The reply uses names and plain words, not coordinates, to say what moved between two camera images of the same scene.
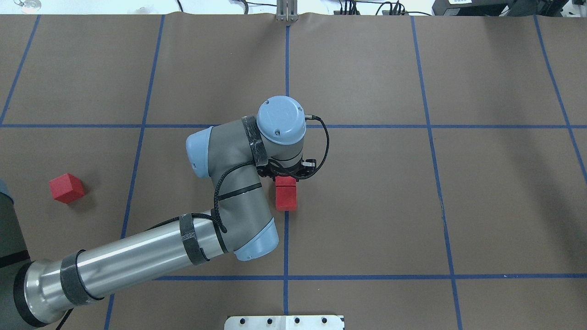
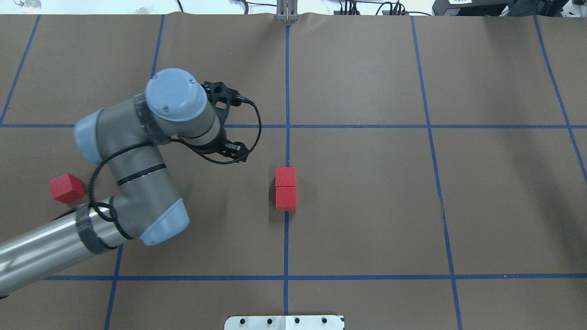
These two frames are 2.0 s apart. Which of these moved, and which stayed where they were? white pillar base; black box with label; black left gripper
Moved: black left gripper
Stayed: white pillar base; black box with label
